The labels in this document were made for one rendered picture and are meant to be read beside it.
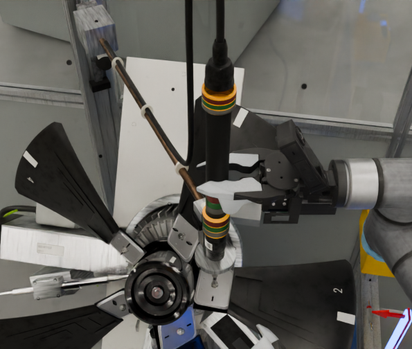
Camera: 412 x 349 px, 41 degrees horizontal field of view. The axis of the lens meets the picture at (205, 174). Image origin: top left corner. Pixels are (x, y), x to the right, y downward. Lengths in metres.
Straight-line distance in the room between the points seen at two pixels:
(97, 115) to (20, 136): 0.46
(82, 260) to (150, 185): 0.22
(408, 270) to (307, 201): 0.18
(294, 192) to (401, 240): 0.19
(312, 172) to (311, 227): 1.23
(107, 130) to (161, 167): 0.41
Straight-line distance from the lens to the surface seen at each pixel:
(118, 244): 1.07
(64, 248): 1.20
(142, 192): 1.25
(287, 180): 0.79
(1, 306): 2.53
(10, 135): 1.98
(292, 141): 0.73
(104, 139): 1.62
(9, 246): 1.25
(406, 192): 0.83
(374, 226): 0.90
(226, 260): 0.94
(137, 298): 1.01
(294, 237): 2.05
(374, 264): 1.32
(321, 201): 0.84
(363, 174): 0.81
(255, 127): 0.95
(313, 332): 1.03
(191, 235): 1.00
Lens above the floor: 2.07
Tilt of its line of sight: 47 degrees down
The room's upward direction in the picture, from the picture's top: straight up
